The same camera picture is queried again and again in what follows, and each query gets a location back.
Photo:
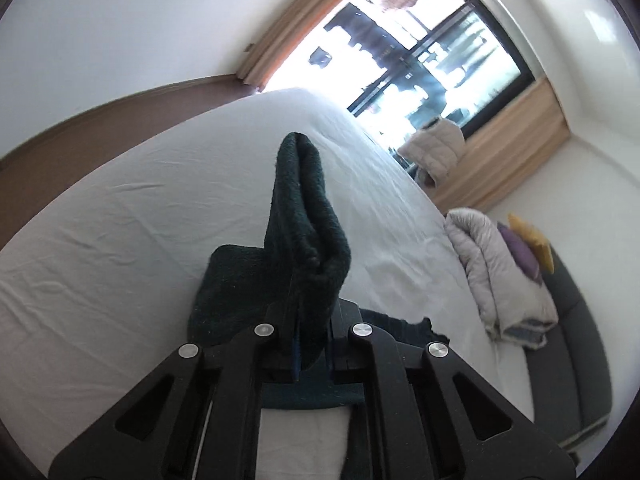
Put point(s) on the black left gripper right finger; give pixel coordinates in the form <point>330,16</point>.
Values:
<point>426,414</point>

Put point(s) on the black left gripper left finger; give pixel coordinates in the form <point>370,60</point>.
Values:
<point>195,416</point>

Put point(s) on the dark green knit sweater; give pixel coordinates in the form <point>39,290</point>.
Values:
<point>300,269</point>

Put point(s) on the folded beige grey duvet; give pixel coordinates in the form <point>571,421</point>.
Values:
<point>512,307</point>

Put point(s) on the white bed sheet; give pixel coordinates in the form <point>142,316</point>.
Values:
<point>97,289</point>

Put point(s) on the dark grey upholstered headboard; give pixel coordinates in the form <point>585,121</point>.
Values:
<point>570,378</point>

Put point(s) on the purple cushion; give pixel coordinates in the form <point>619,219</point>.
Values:
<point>521,253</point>

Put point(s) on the mustard yellow cushion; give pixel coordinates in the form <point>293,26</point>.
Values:
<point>537,242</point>

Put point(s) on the beige puffer jacket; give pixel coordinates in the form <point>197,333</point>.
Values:
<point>435,150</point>

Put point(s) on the beige right curtain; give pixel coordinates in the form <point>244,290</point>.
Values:
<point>506,151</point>

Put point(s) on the beige curtain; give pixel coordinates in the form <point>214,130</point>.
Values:
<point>281,39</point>
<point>506,151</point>

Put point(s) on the black framed window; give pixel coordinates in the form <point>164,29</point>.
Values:
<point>396,65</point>

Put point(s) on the beige left curtain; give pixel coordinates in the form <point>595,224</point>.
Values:
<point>281,39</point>

